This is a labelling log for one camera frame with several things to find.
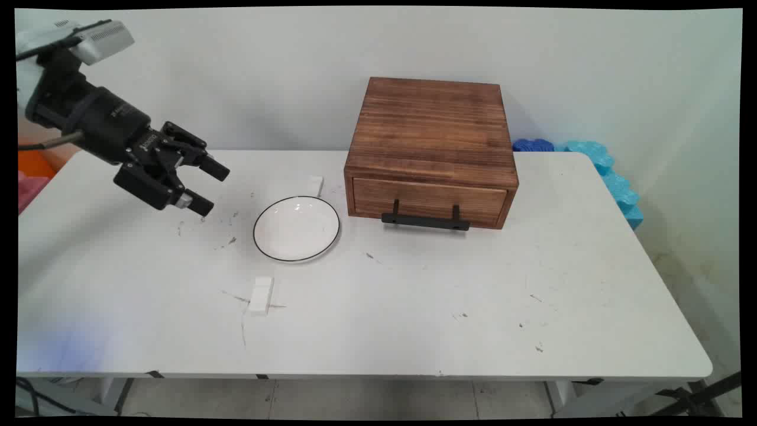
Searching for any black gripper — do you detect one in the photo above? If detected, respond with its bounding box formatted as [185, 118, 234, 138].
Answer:
[27, 52, 231, 218]

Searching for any orange object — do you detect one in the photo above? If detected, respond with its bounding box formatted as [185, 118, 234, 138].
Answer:
[18, 149, 58, 178]

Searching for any white plate with black rim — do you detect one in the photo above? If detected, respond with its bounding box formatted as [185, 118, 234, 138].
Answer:
[253, 195, 341, 263]

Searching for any pink object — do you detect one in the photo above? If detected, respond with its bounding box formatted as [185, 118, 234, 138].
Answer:
[18, 172, 51, 214]

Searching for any white table leg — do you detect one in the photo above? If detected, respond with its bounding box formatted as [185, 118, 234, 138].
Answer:
[544, 380, 577, 416]
[98, 377, 135, 415]

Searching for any wooden drawer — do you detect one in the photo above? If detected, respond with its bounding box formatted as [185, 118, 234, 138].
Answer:
[352, 176, 509, 227]

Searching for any brown wooden drawer box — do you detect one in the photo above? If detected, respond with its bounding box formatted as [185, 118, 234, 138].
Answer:
[344, 77, 520, 230]

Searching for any dark blue foam piece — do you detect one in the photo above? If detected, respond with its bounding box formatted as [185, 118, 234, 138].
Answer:
[512, 138, 557, 153]

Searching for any cyan foam piece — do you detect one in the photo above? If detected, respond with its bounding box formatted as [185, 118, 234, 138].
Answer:
[565, 140, 644, 230]

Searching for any black metal stand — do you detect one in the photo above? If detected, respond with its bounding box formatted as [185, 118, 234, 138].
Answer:
[651, 372, 742, 416]

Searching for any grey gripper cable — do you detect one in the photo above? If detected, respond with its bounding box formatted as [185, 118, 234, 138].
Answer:
[18, 131, 85, 150]

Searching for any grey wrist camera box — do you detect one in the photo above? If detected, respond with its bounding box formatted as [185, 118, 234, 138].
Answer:
[56, 20, 135, 66]

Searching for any black camera cable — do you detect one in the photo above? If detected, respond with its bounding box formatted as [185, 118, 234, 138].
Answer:
[16, 34, 82, 62]

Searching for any black drawer handle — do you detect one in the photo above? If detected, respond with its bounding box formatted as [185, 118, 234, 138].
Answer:
[381, 199, 471, 231]

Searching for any black floor cable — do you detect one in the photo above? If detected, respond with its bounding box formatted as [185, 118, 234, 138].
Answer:
[16, 379, 80, 416]

